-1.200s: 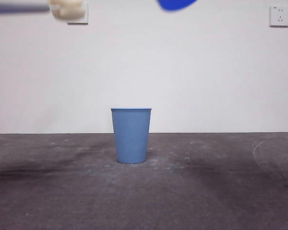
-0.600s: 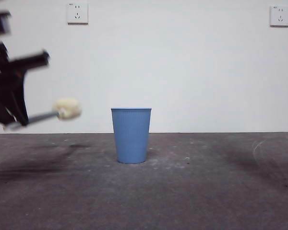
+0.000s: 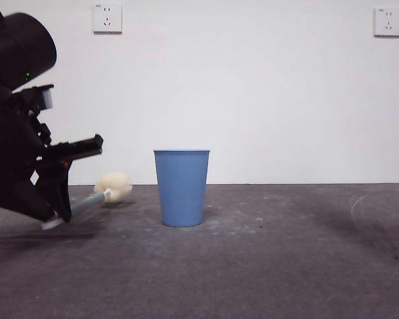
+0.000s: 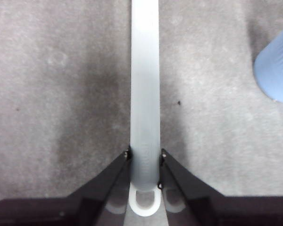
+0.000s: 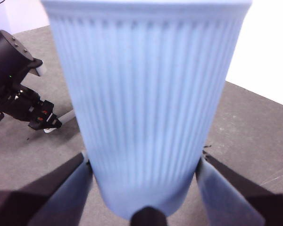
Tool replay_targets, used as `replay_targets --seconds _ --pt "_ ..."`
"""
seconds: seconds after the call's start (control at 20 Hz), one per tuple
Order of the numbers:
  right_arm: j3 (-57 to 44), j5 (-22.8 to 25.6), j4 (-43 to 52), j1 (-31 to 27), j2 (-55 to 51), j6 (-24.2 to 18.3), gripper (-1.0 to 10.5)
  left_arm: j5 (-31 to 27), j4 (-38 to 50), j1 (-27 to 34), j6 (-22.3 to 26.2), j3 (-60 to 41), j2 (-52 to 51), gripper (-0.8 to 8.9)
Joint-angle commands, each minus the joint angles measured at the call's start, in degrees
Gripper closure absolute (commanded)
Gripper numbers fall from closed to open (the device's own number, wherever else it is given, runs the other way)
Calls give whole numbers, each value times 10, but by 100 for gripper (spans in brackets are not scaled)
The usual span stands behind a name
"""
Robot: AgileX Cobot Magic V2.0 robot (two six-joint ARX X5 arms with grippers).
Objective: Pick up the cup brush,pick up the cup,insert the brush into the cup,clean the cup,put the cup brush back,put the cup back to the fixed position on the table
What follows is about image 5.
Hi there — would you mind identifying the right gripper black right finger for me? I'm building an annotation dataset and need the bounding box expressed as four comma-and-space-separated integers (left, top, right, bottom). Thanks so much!
195, 153, 283, 226

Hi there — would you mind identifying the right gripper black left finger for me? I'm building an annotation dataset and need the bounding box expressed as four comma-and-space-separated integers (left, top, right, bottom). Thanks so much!
0, 152, 94, 226

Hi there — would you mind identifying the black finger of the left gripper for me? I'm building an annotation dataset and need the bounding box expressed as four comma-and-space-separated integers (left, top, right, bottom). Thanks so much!
36, 121, 62, 130
48, 112, 63, 125

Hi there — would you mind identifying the sponge cup brush grey handle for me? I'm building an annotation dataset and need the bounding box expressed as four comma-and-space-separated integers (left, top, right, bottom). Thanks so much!
43, 110, 75, 135

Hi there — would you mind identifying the blue ribbed plastic cup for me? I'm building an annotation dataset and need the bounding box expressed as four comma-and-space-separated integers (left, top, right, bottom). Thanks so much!
41, 0, 253, 220

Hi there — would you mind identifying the left wrist grey camera box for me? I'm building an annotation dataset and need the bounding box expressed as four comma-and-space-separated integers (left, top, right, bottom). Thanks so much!
34, 65, 48, 77

